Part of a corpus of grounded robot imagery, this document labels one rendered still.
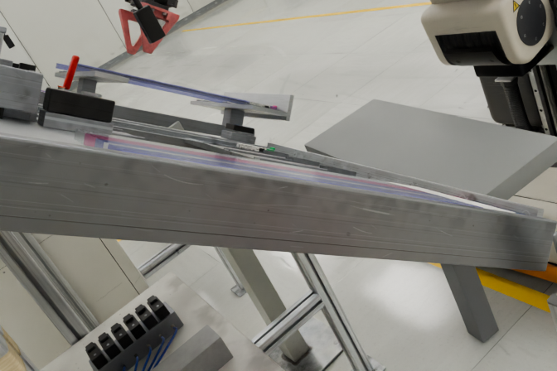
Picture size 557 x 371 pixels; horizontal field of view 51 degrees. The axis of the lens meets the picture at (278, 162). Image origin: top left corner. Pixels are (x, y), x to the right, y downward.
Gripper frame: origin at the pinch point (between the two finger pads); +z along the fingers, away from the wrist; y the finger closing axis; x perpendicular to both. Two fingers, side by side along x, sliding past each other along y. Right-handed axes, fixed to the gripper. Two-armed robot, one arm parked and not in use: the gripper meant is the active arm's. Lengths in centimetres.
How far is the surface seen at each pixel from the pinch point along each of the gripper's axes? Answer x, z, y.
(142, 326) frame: 9.5, 46.8, 7.0
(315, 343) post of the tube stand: 81, 66, -35
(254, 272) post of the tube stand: 54, 46, -34
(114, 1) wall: 161, -137, -751
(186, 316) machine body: 16.8, 44.4, 7.6
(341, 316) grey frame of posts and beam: 68, 49, -11
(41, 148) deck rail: -22, 15, 60
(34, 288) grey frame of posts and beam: -6.1, 47.0, -10.2
